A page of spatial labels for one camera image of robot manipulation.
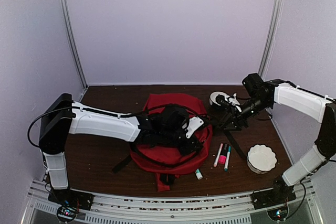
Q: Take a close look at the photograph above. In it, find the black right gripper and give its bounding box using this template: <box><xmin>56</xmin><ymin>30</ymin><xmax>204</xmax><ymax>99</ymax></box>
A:
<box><xmin>220</xmin><ymin>95</ymin><xmax>270</xmax><ymax>131</ymax></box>

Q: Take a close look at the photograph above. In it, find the red backpack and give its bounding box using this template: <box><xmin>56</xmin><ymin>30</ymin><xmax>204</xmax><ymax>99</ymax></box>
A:
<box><xmin>111</xmin><ymin>92</ymin><xmax>247</xmax><ymax>193</ymax></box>

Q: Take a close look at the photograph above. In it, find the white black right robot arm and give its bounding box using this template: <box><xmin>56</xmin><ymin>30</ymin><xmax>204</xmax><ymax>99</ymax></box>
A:
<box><xmin>208</xmin><ymin>73</ymin><xmax>335</xmax><ymax>204</ymax></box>

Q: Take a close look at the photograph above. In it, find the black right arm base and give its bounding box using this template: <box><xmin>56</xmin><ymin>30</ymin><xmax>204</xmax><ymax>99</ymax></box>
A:
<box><xmin>251</xmin><ymin>176</ymin><xmax>296</xmax><ymax>209</ymax></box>

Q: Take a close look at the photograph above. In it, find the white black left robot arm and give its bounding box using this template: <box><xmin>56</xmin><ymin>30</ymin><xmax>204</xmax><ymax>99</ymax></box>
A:
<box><xmin>38</xmin><ymin>93</ymin><xmax>212</xmax><ymax>205</ymax></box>

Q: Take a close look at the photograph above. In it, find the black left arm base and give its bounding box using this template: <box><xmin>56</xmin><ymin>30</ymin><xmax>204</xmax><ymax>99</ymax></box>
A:
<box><xmin>48</xmin><ymin>178</ymin><xmax>94</xmax><ymax>210</ymax></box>

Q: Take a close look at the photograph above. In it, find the white dark-rimmed bowl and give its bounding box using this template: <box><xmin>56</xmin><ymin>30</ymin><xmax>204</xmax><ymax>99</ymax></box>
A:
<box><xmin>209</xmin><ymin>91</ymin><xmax>231</xmax><ymax>111</ymax></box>

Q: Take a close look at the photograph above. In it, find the white green glue stick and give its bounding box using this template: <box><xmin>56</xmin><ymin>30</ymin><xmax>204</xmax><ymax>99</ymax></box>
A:
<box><xmin>195</xmin><ymin>169</ymin><xmax>203</xmax><ymax>180</ymax></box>

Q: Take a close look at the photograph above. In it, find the white pink marker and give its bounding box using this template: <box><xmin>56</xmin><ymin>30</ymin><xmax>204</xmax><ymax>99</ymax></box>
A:
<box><xmin>213</xmin><ymin>143</ymin><xmax>224</xmax><ymax>167</ymax></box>

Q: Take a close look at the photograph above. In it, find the black pink highlighter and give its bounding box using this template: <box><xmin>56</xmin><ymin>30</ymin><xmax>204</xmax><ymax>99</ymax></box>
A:
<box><xmin>218</xmin><ymin>143</ymin><xmax>229</xmax><ymax>164</ymax></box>

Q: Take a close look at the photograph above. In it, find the white teal marker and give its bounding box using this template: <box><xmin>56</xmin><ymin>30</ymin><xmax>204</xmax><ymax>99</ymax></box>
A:
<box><xmin>224</xmin><ymin>146</ymin><xmax>231</xmax><ymax>172</ymax></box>

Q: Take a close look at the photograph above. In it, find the white scalloped dish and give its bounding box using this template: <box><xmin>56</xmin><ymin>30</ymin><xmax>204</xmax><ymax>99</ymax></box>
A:
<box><xmin>247</xmin><ymin>144</ymin><xmax>277</xmax><ymax>174</ymax></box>

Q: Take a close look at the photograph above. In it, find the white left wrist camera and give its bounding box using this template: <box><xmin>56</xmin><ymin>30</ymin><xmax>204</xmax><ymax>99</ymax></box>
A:
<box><xmin>182</xmin><ymin>116</ymin><xmax>204</xmax><ymax>138</ymax></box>

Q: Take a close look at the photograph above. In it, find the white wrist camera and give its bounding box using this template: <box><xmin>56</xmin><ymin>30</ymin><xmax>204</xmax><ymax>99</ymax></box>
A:
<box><xmin>182</xmin><ymin>116</ymin><xmax>204</xmax><ymax>138</ymax></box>
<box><xmin>215</xmin><ymin>93</ymin><xmax>242</xmax><ymax>112</ymax></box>

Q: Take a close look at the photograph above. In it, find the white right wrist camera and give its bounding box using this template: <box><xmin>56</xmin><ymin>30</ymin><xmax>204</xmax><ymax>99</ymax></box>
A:
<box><xmin>215</xmin><ymin>93</ymin><xmax>242</xmax><ymax>112</ymax></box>

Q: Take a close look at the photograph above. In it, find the aluminium front rail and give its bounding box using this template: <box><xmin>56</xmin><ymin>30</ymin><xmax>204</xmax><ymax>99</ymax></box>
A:
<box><xmin>20</xmin><ymin>179</ymin><xmax>323</xmax><ymax>224</ymax></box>

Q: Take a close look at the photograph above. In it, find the right aluminium frame post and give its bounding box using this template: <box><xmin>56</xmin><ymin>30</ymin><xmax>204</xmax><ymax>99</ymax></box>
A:
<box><xmin>258</xmin><ymin>0</ymin><xmax>284</xmax><ymax>78</ymax></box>

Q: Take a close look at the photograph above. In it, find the aluminium frame post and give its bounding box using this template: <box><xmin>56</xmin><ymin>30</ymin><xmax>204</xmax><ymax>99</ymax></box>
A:
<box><xmin>258</xmin><ymin>0</ymin><xmax>284</xmax><ymax>78</ymax></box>
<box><xmin>60</xmin><ymin>0</ymin><xmax>88</xmax><ymax>90</ymax></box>

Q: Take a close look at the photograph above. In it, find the left aluminium frame post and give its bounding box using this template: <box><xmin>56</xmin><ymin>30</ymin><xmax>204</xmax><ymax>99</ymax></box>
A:
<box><xmin>60</xmin><ymin>0</ymin><xmax>88</xmax><ymax>90</ymax></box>

